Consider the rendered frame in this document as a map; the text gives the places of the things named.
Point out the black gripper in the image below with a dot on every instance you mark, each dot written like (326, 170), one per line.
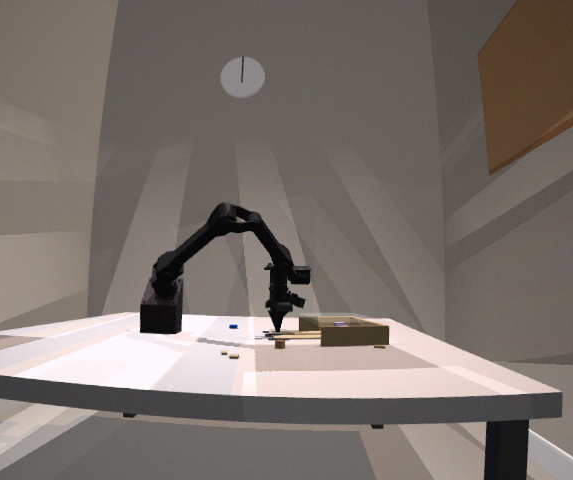
(278, 304)

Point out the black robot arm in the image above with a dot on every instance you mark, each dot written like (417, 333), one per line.
(222, 221)

